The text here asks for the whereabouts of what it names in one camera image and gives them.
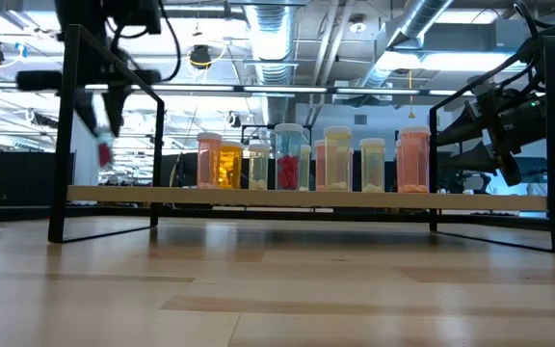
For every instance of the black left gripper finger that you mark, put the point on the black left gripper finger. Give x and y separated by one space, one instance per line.
115 108
86 111

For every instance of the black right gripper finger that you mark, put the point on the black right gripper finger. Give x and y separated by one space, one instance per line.
475 159
463 127

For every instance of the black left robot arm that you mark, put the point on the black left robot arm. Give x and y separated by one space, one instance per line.
94 14

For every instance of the blue lit monitor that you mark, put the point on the blue lit monitor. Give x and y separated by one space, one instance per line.
530 168

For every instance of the black computer monitor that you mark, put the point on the black computer monitor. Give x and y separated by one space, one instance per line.
186 168

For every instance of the narrow silver ventilation duct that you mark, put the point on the narrow silver ventilation duct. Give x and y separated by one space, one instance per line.
417 19

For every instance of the wooden shelf black metal frame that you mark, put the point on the wooden shelf black metal frame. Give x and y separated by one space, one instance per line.
258 196

